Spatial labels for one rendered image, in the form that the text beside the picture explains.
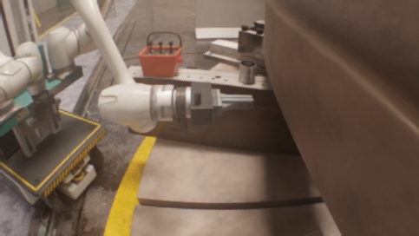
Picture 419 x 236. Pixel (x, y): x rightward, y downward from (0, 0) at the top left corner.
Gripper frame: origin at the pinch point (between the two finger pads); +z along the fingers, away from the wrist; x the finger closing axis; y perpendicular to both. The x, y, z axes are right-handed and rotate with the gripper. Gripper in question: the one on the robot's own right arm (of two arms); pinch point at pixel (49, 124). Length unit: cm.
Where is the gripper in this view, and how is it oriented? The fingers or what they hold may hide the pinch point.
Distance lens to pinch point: 119.1
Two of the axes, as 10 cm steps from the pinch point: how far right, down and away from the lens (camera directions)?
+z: -0.2, 8.2, 5.7
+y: -9.4, -2.1, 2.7
